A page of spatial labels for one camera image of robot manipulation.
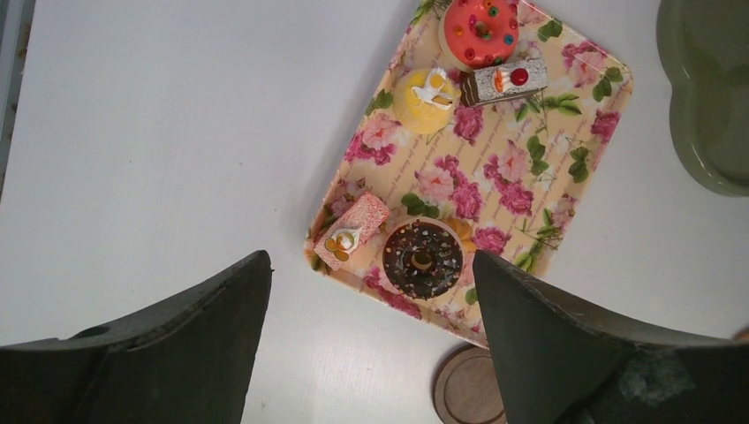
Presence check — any floral dessert tray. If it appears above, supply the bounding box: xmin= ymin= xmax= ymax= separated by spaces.
xmin=304 ymin=1 xmax=633 ymax=346

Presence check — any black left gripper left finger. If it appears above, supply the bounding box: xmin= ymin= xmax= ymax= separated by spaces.
xmin=1 ymin=250 xmax=272 ymax=423

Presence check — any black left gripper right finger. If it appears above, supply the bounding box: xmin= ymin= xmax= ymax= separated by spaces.
xmin=473 ymin=250 xmax=748 ymax=423

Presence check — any chocolate sprinkled donut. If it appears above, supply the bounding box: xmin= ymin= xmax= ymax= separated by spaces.
xmin=381 ymin=216 xmax=465 ymax=300

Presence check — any green three-tier stand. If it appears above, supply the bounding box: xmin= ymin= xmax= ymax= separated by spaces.
xmin=656 ymin=1 xmax=748 ymax=197

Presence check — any coral sprinkled donut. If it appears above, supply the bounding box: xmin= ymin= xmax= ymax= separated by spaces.
xmin=438 ymin=0 xmax=520 ymax=72

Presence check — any yellow cream cake ball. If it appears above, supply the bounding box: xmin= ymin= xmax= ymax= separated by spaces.
xmin=392 ymin=67 xmax=462 ymax=134

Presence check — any chocolate cherry cake slice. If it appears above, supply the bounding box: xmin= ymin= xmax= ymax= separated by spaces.
xmin=460 ymin=58 xmax=549 ymax=106

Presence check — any dark wooden coaster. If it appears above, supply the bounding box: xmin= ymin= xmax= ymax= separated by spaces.
xmin=432 ymin=344 xmax=508 ymax=424

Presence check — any pink layered cake slice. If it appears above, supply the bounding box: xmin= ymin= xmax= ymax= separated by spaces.
xmin=314 ymin=193 xmax=390 ymax=270

